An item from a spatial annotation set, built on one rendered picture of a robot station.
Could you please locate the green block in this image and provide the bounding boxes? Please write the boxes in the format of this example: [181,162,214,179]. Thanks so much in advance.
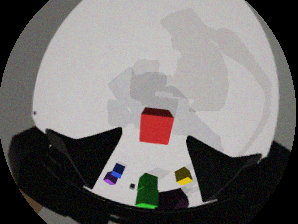
[137,173,158,190]
[134,186,160,208]

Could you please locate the small purple block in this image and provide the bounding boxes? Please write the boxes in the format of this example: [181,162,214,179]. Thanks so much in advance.
[104,172,118,185]

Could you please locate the small yellow block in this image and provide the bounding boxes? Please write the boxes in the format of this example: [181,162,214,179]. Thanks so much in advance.
[174,167,193,185]

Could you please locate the red block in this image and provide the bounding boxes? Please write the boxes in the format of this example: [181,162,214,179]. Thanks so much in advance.
[140,108,174,145]

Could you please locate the small blue block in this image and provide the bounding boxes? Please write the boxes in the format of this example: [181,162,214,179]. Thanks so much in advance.
[112,163,125,179]

